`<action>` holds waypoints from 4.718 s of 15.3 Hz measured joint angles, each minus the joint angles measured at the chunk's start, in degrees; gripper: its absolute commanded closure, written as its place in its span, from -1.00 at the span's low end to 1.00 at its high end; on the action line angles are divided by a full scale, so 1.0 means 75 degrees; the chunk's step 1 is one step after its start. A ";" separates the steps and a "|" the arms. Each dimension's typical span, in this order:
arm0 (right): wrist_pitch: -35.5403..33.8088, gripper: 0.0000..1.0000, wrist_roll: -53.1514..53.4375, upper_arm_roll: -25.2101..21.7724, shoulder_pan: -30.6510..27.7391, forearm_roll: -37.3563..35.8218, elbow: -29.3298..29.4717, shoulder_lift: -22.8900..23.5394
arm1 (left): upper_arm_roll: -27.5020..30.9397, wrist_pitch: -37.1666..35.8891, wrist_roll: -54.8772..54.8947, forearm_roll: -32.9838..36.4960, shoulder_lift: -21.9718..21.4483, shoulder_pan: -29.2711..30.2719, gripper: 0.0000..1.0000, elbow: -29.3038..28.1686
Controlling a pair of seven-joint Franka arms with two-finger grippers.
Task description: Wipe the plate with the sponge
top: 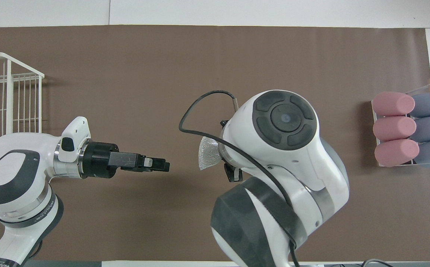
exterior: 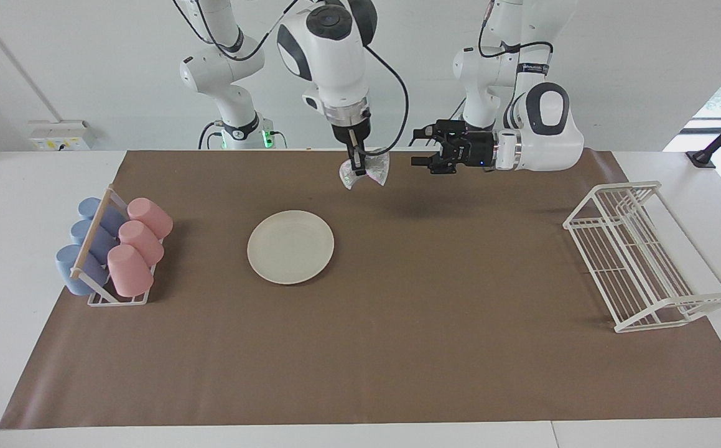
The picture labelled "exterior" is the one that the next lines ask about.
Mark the pink plastic cup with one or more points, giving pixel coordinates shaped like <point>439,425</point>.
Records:
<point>130,270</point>
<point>152,216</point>
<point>142,242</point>

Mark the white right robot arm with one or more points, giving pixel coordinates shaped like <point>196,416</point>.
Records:
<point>329,56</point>

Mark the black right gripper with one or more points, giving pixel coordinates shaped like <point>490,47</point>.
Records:
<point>353,132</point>

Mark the brown paper table mat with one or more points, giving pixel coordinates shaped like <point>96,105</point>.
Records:
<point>397,311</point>

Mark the white wall outlet box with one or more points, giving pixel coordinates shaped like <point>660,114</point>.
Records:
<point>61,135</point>

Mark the blue plastic cup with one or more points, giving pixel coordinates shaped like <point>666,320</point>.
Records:
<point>86,233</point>
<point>71,270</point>
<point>93,208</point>

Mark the white cup rack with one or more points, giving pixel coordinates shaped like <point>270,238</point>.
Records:
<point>93,230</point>

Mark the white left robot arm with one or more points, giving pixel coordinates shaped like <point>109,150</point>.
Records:
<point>547,137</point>

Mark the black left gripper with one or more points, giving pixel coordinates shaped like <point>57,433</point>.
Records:
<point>469,149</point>

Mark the cream round plate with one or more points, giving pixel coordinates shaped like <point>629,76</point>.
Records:
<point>290,247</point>

